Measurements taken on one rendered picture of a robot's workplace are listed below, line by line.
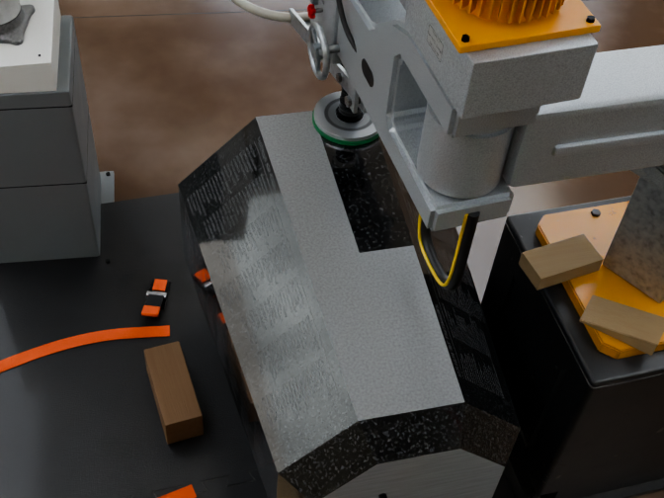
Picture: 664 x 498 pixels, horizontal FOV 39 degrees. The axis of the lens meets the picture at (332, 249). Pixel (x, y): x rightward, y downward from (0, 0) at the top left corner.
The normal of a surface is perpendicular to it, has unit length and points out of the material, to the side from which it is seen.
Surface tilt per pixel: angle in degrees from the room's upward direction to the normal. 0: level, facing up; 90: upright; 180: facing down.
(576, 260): 0
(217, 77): 0
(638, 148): 90
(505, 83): 90
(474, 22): 0
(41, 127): 90
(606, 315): 11
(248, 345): 45
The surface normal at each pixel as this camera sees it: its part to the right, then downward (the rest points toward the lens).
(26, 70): 0.14, 0.76
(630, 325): -0.11, -0.72
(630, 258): -0.70, 0.51
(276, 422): -0.63, -0.35
